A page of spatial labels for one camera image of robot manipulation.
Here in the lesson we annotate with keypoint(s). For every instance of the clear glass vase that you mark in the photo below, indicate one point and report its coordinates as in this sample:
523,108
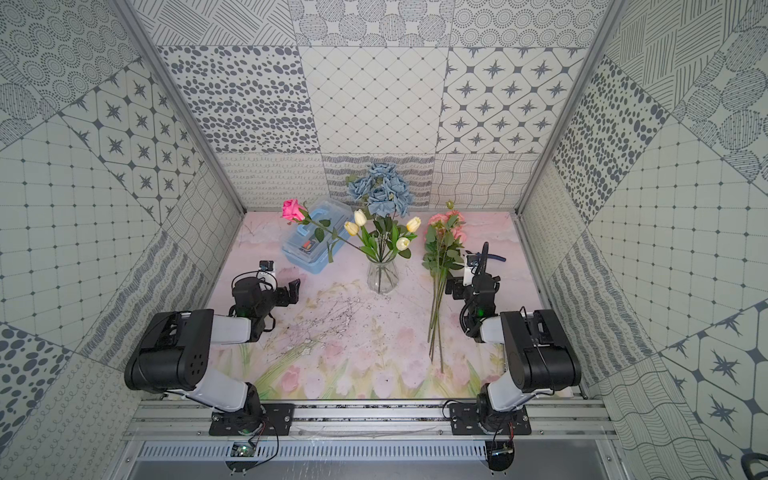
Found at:
382,275

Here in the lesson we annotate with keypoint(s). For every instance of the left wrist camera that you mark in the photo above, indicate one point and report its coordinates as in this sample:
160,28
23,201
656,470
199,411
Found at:
267,270

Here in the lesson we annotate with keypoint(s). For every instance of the floral table mat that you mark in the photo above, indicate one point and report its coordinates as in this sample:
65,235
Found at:
342,340

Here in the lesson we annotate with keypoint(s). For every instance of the aluminium mounting rail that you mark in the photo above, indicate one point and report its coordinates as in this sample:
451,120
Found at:
548,418

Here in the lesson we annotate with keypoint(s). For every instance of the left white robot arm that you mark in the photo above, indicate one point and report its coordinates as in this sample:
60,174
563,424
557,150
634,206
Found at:
172,356

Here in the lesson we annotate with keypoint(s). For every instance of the pink spray rose stem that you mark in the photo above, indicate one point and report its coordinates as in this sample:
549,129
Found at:
447,240

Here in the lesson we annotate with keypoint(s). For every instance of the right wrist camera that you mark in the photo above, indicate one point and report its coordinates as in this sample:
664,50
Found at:
470,268

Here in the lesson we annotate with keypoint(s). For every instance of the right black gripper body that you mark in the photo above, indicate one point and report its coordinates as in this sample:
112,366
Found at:
461,292

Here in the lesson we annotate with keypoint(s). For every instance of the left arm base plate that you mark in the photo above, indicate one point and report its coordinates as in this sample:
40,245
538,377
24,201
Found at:
270,419

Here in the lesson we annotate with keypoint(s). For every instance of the orange-pink peony stem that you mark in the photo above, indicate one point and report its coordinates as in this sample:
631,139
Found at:
434,257

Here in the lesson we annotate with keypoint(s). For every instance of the blue rose bunch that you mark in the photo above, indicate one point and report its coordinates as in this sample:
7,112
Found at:
381,190

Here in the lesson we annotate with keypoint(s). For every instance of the magenta rose stem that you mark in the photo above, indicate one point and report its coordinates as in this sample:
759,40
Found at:
321,229

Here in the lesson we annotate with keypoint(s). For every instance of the light pink rose stem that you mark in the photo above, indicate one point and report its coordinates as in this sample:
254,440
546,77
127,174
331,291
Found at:
447,270

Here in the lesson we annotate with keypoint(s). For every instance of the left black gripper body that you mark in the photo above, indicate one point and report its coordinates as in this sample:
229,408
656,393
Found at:
283,293

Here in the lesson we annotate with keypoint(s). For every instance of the cream tulip bunch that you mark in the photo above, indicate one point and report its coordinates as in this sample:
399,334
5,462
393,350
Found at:
382,237

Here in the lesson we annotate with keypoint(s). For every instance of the clear blue plastic box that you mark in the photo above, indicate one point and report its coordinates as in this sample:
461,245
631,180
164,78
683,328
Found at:
303,251

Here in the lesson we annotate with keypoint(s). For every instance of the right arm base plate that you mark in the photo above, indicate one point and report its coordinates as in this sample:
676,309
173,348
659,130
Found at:
468,419

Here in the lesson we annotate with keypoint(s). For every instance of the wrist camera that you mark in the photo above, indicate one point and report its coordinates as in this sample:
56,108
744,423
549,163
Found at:
267,270
470,268

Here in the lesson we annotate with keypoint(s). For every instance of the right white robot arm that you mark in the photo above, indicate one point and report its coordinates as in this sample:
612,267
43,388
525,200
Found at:
539,357

